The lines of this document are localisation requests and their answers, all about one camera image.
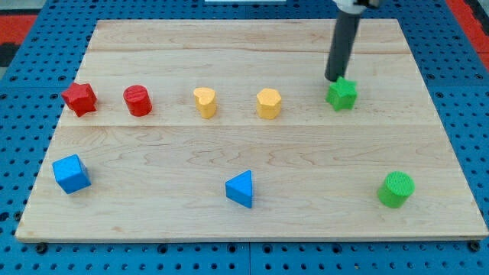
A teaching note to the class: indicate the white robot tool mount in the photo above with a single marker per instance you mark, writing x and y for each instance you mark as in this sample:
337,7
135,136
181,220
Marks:
356,7

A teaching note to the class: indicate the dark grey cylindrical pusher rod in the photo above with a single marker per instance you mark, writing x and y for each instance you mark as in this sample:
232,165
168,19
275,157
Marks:
343,39

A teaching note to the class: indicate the green star block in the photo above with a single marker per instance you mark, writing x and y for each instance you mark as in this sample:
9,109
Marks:
342,94

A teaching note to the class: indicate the yellow hexagon block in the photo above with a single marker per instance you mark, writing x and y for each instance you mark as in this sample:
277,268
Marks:
268,103

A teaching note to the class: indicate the red star block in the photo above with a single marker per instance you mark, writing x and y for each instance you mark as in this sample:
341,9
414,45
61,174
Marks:
80,98

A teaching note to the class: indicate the yellow heart block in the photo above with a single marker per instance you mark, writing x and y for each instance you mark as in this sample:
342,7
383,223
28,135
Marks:
205,100

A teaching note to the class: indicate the light wooden board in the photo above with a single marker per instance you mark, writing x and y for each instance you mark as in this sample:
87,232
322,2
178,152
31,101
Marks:
316,172

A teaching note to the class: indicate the green cylinder block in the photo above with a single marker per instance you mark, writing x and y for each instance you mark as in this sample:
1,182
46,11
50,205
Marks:
396,188

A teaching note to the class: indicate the blue triangle block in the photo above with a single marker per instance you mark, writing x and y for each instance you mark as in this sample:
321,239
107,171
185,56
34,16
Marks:
240,189

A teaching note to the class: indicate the red cylinder block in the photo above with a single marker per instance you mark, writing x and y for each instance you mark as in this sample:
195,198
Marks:
137,100

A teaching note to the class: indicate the blue cube block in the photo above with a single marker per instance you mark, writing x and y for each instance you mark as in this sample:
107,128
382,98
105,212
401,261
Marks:
71,174

